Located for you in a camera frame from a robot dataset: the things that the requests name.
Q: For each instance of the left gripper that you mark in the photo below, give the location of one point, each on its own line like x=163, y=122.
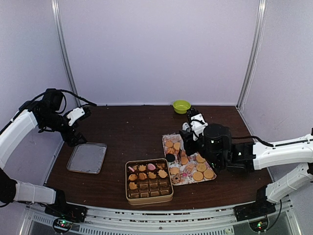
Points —
x=72, y=141

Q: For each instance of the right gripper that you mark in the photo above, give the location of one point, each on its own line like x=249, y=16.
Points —
x=186, y=137

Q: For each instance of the steel kitchen tongs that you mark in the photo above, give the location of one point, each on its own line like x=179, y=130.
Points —
x=185, y=134

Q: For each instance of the flower shaped cookie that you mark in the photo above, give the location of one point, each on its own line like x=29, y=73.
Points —
x=142, y=168

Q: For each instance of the orange sandwich cookie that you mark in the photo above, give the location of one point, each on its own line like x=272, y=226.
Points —
x=142, y=176

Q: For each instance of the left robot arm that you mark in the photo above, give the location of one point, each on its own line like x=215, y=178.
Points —
x=28, y=140

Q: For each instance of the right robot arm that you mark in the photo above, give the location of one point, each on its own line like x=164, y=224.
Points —
x=214, y=143

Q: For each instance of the silver tin lid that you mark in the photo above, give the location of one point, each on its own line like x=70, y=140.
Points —
x=87, y=158

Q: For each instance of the floral cookie tray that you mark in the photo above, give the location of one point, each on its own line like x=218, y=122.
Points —
x=181, y=171

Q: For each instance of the black sandwich cookie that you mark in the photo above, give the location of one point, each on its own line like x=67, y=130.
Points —
x=170, y=157

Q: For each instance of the round golden biscuit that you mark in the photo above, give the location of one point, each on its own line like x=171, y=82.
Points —
x=209, y=174
x=198, y=176

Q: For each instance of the green plastic bowl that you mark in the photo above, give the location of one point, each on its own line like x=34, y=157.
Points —
x=181, y=106

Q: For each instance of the gold cookie tin box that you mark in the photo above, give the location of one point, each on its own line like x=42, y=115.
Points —
x=157, y=188

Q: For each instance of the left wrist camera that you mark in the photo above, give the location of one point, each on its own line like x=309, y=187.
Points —
x=79, y=113

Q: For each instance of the left aluminium frame post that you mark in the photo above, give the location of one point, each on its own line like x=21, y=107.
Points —
x=62, y=43

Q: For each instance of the aluminium frame post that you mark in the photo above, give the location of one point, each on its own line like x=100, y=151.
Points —
x=62, y=43
x=256, y=45

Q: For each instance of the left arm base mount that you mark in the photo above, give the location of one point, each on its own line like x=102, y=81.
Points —
x=65, y=216

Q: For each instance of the front aluminium rail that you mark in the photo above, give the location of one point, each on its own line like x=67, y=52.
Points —
x=210, y=221

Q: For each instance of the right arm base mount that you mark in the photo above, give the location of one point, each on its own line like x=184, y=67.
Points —
x=256, y=215

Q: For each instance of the right aluminium frame post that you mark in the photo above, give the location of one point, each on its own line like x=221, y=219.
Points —
x=256, y=45

